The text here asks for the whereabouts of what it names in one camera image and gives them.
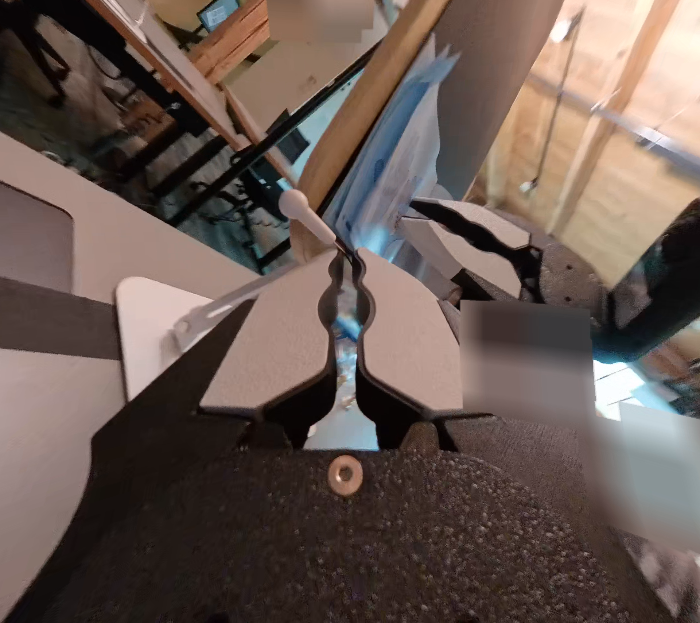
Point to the lego instruction booklet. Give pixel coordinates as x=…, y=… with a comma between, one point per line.
x=394, y=153

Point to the black office chair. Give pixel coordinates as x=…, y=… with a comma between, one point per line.
x=27, y=27

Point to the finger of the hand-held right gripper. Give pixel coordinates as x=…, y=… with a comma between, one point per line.
x=487, y=224
x=470, y=267

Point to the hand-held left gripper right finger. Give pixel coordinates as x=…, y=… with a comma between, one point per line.
x=416, y=360

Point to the brown topped desk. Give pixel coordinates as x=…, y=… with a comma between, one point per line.
x=164, y=43

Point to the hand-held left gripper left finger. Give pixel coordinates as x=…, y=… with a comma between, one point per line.
x=268, y=360

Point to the small computer monitor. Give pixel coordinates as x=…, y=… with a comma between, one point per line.
x=219, y=8

